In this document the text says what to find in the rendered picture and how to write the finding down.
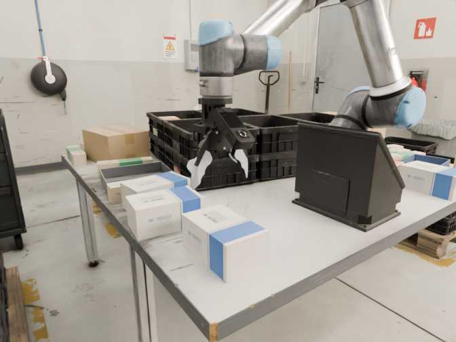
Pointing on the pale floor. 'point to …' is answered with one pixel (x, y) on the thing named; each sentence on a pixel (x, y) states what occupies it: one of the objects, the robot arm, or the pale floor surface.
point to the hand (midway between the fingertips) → (222, 185)
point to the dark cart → (9, 192)
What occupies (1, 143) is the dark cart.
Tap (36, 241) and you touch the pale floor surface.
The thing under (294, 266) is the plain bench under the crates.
